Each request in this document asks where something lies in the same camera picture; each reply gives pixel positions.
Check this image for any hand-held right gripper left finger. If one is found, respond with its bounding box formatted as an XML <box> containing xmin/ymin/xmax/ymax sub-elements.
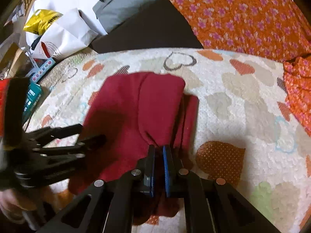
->
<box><xmin>36</xmin><ymin>144</ymin><xmax>156</xmax><ymax>233</ymax></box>

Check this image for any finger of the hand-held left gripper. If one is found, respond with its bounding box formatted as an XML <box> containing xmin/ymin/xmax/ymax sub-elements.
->
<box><xmin>15</xmin><ymin>135</ymin><xmax>107</xmax><ymax>190</ymax></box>
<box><xmin>23</xmin><ymin>123</ymin><xmax>84</xmax><ymax>148</ymax></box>

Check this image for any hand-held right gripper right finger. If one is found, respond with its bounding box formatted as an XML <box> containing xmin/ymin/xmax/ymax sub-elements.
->
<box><xmin>162</xmin><ymin>145</ymin><xmax>283</xmax><ymax>233</ymax></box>

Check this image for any maroon sweater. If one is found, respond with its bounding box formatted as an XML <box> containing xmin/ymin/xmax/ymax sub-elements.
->
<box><xmin>68</xmin><ymin>72</ymin><xmax>200</xmax><ymax>226</ymax></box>

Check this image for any person's left hand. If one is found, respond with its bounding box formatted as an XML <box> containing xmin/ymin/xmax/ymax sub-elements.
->
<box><xmin>0</xmin><ymin>189</ymin><xmax>27</xmax><ymax>224</ymax></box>

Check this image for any teal box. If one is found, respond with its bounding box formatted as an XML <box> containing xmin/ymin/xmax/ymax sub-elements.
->
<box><xmin>22</xmin><ymin>82</ymin><xmax>42</xmax><ymax>123</ymax></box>

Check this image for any blue box with coloured dots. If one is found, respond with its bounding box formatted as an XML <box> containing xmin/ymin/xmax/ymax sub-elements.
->
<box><xmin>29</xmin><ymin>58</ymin><xmax>57</xmax><ymax>83</ymax></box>

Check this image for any cardboard box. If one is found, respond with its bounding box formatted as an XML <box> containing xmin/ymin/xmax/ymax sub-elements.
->
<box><xmin>0</xmin><ymin>41</ymin><xmax>27</xmax><ymax>78</ymax></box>

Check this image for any yellow plastic bag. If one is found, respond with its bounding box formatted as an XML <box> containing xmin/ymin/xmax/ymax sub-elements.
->
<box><xmin>23</xmin><ymin>9</ymin><xmax>63</xmax><ymax>36</ymax></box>

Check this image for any white paper bag red print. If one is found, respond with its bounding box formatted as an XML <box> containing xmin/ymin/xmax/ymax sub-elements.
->
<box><xmin>31</xmin><ymin>8</ymin><xmax>99</xmax><ymax>62</ymax></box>

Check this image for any heart print quilt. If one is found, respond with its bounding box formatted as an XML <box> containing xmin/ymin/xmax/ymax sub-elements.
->
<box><xmin>23</xmin><ymin>48</ymin><xmax>311</xmax><ymax>233</ymax></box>

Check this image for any dark brown mat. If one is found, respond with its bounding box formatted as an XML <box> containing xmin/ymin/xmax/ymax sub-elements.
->
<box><xmin>90</xmin><ymin>0</ymin><xmax>204</xmax><ymax>54</ymax></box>

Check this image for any grey case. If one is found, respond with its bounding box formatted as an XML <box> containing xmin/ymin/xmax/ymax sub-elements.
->
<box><xmin>92</xmin><ymin>0</ymin><xmax>161</xmax><ymax>36</ymax></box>

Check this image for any small orange floral garment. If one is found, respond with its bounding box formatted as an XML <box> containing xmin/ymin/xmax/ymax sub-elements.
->
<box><xmin>283</xmin><ymin>56</ymin><xmax>311</xmax><ymax>136</ymax></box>

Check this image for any large orange floral cloth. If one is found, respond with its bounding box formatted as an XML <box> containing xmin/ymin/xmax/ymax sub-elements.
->
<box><xmin>162</xmin><ymin>0</ymin><xmax>311</xmax><ymax>63</ymax></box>

